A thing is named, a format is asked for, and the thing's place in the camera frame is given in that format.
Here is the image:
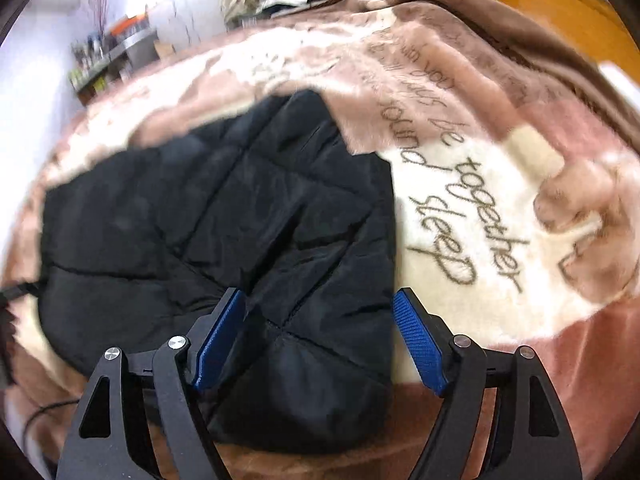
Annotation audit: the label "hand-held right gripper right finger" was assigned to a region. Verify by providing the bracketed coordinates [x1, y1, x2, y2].
[392, 287, 583, 480]

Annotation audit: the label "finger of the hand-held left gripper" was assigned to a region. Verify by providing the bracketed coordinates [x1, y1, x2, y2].
[0, 280, 46, 305]

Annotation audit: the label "beige brown printed blanket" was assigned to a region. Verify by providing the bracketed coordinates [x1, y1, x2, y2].
[0, 0, 640, 480]

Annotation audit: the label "black hooded puffer jacket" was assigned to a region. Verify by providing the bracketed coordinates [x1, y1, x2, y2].
[39, 89, 398, 453]

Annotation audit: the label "black cable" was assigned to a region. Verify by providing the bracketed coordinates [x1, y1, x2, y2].
[22, 397, 83, 441]

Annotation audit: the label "cluttered side table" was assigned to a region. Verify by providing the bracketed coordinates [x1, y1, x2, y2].
[69, 15, 163, 107]

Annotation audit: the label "wooden wardrobe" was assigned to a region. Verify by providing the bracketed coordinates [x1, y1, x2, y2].
[450, 0, 640, 86]

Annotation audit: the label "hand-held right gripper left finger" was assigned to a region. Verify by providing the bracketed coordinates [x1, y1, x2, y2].
[55, 287, 248, 480]

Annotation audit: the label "pink flower branches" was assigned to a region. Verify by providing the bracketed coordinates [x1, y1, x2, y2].
[87, 0, 114, 37]

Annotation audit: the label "orange and white box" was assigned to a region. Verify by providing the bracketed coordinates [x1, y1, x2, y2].
[106, 15, 151, 37]

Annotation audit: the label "pile of clothes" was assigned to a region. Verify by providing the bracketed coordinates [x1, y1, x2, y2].
[254, 0, 347, 15]

